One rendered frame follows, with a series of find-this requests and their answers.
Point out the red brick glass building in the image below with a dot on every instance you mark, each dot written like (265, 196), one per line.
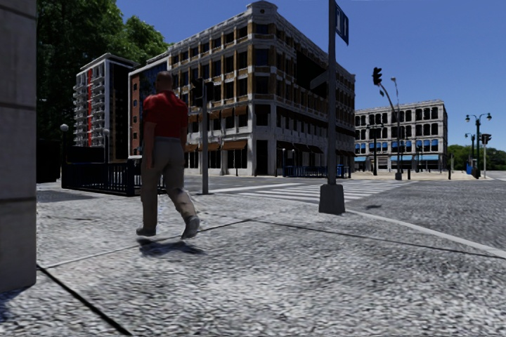
(135, 105)

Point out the blue letter box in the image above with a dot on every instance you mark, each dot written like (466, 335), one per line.
(469, 168)

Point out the grey street lamp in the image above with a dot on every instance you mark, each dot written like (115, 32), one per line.
(478, 143)

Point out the pale stone corner building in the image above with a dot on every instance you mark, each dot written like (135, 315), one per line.
(261, 92)

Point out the white balcony tower building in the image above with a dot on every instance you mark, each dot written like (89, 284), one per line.
(99, 101)

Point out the traffic light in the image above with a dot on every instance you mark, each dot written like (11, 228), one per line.
(394, 126)
(375, 147)
(485, 147)
(205, 139)

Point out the dark stairway railing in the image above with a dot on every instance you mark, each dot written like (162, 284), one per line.
(101, 177)
(312, 171)

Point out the person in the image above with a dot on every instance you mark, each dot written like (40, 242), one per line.
(165, 139)

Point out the white building with blue awnings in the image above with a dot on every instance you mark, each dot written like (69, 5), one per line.
(409, 135)

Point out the sign on a post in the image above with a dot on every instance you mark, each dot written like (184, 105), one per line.
(332, 126)

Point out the grey stone building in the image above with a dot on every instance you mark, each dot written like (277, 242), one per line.
(8, 139)

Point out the trees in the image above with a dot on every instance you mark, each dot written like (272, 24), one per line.
(489, 158)
(76, 38)

